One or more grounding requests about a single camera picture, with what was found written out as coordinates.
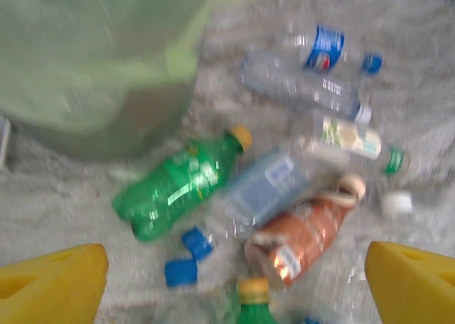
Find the clear bottle light blue label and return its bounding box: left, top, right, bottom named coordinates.
left=180, top=145, right=311, bottom=261

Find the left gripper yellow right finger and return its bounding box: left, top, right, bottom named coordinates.
left=364, top=241, right=455, bottom=324

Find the clear bottle with green cap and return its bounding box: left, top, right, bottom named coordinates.
left=296, top=114, right=412, bottom=178

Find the clear bottle with Pepsi label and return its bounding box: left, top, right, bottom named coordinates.
left=280, top=20, right=385, bottom=75

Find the blue label bottle white cap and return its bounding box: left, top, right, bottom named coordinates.
left=296, top=315, right=333, bottom=324

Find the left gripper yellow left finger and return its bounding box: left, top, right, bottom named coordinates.
left=0, top=243, right=109, bottom=324

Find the clear grey water bottle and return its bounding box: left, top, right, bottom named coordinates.
left=237, top=49, right=373, bottom=125

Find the green plastic soda bottle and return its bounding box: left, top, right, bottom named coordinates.
left=111, top=124, right=254, bottom=244
left=232, top=276, right=282, bottom=324

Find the brown label drink bottle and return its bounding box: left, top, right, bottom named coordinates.
left=242, top=174, right=368, bottom=292

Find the bin with green plastic liner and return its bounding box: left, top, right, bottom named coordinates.
left=0, top=0, right=257, bottom=161

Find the clear bottle with blue cap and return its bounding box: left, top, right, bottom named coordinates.
left=152, top=258, right=242, bottom=324

